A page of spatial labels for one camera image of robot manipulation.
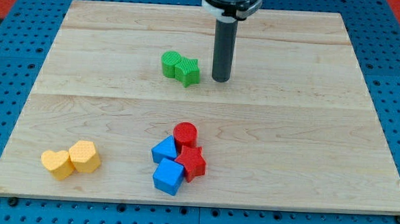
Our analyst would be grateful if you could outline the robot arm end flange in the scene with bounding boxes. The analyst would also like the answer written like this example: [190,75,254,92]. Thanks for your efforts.
[201,0,264,23]

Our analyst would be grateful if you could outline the wooden board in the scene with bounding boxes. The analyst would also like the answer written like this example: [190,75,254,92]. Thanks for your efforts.
[0,0,400,215]

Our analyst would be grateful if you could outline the red cylinder block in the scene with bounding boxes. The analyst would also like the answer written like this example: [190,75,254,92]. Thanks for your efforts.
[173,122,198,153]

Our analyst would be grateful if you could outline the green star block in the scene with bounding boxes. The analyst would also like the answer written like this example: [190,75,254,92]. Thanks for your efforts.
[175,56,200,87]

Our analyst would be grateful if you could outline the red star block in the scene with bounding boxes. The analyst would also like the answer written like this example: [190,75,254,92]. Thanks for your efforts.
[175,145,206,183]

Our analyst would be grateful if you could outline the blue triangle block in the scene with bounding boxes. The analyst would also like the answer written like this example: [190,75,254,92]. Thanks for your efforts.
[151,135,177,163]

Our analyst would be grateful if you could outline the green cylinder block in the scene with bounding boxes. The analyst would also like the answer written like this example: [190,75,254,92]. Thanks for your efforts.
[161,51,182,78]

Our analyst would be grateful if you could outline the blue cube block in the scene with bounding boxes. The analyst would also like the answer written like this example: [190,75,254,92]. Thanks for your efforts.
[153,158,185,196]

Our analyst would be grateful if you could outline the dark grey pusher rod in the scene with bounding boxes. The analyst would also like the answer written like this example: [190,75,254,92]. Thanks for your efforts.
[212,21,238,82]

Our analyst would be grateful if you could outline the yellow hexagon block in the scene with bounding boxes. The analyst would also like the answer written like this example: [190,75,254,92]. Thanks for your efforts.
[68,140,101,173]

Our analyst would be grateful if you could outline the yellow heart block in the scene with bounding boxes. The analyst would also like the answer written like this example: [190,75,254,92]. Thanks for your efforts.
[40,150,75,181]

